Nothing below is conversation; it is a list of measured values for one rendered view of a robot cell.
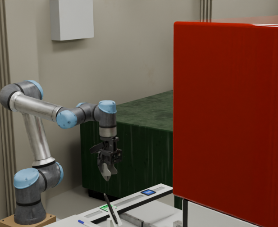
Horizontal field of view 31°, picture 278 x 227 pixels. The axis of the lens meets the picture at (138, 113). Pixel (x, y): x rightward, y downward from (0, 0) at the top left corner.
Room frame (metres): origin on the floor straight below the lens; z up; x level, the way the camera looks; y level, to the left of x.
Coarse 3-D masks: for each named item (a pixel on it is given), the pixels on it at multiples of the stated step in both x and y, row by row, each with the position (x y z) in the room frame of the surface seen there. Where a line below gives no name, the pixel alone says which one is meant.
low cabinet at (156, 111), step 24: (168, 96) 5.45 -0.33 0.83; (120, 120) 4.36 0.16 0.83; (144, 120) 4.35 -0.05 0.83; (168, 120) 4.34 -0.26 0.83; (96, 144) 4.47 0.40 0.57; (120, 144) 4.30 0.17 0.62; (144, 144) 4.14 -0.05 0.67; (168, 144) 3.99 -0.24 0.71; (96, 168) 4.48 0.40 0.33; (120, 168) 4.30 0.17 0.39; (144, 168) 4.14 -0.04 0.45; (168, 168) 3.99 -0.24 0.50; (96, 192) 4.54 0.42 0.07; (120, 192) 4.31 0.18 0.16
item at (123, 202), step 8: (160, 184) 2.42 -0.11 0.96; (160, 192) 2.31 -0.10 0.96; (120, 200) 2.22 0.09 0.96; (128, 200) 2.22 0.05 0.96; (136, 200) 2.21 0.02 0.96; (96, 208) 2.13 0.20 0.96; (120, 208) 2.13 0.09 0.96; (80, 216) 2.04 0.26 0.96; (88, 216) 2.05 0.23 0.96; (96, 216) 2.04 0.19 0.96
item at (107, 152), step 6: (102, 138) 2.09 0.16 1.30; (108, 138) 2.08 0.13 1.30; (114, 138) 2.10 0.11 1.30; (108, 144) 2.10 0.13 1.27; (114, 144) 2.08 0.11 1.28; (102, 150) 2.10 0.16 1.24; (108, 150) 2.10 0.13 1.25; (114, 150) 2.08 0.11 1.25; (120, 150) 2.10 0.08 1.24; (102, 156) 2.10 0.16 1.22; (108, 156) 2.08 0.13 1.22; (114, 156) 2.07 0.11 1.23; (120, 156) 2.10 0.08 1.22; (108, 162) 2.06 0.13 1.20; (114, 162) 2.08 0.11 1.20
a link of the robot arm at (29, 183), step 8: (32, 168) 2.26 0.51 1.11; (16, 176) 2.19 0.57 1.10; (24, 176) 2.18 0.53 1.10; (32, 176) 2.18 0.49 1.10; (40, 176) 2.24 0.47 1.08; (16, 184) 2.17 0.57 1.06; (24, 184) 2.16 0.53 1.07; (32, 184) 2.17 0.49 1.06; (40, 184) 2.21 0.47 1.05; (16, 192) 2.18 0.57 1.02; (24, 192) 2.16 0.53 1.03; (32, 192) 2.17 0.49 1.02; (40, 192) 2.22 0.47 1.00; (16, 200) 2.19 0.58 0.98; (24, 200) 2.16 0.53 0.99; (32, 200) 2.17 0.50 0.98
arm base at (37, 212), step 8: (40, 200) 2.21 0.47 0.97; (16, 208) 2.19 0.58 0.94; (24, 208) 2.16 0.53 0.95; (32, 208) 2.17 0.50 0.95; (40, 208) 2.19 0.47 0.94; (16, 216) 2.17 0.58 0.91; (24, 216) 2.15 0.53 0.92; (32, 216) 2.16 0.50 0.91; (40, 216) 2.17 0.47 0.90; (24, 224) 2.14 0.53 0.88
